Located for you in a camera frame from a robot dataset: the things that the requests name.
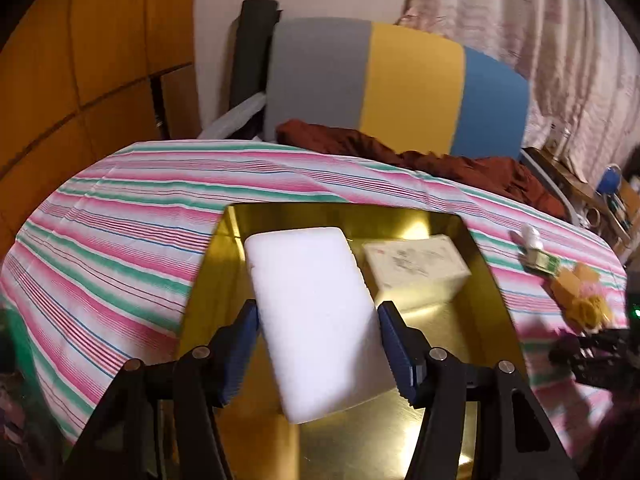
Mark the green yellow snack packet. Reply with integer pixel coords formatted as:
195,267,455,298
523,248,561,276

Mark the white foam block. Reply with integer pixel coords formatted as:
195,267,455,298
244,228,395,424

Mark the yellow patterned sock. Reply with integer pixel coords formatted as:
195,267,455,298
564,295,613,333

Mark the white plastic bundle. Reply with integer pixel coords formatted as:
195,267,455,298
521,224,544,250

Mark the wooden side desk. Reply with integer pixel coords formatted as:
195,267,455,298
524,148,632,257

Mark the striped pink green bedsheet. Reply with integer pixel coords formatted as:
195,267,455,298
1,140,626,453

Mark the cream cardboard box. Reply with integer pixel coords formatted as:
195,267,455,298
363,234,471,311

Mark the blue round object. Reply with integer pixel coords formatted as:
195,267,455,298
596,164,623,195

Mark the rust red cloth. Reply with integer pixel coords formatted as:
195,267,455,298
276,119,570,221

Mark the pale patterned curtain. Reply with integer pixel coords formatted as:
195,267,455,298
400,0,639,184

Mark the grey yellow blue chair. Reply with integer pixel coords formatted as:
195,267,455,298
264,18,529,158

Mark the wooden wardrobe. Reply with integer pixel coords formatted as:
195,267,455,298
1,0,201,249

